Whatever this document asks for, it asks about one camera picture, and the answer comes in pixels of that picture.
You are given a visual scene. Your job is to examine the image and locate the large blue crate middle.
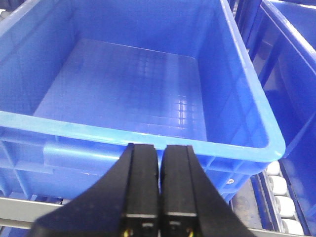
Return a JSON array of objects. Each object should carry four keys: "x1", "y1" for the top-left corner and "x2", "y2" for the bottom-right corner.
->
[{"x1": 237, "y1": 0, "x2": 316, "y2": 236}]

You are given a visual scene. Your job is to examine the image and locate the stainless steel shelf rail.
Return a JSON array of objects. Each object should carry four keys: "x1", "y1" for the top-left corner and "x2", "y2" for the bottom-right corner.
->
[{"x1": 0, "y1": 197, "x2": 302, "y2": 237}]

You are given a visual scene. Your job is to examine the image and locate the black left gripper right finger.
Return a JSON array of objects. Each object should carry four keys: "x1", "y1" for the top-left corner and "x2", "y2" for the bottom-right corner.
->
[{"x1": 160, "y1": 145, "x2": 254, "y2": 237}]

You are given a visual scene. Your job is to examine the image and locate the large blue crate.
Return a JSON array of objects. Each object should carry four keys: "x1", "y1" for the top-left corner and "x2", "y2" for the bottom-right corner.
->
[
  {"x1": 0, "y1": 0, "x2": 285, "y2": 200},
  {"x1": 237, "y1": 0, "x2": 316, "y2": 236}
]

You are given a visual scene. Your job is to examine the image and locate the large blue crate left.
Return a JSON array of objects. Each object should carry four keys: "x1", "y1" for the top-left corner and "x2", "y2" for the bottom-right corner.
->
[{"x1": 0, "y1": 0, "x2": 285, "y2": 200}]

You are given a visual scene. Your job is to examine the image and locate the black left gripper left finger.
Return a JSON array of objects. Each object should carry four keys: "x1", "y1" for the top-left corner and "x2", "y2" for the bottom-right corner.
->
[{"x1": 32, "y1": 143, "x2": 158, "y2": 237}]

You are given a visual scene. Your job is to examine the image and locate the white conveyor rollers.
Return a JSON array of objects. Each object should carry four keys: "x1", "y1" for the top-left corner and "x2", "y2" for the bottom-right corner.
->
[{"x1": 264, "y1": 161, "x2": 304, "y2": 235}]

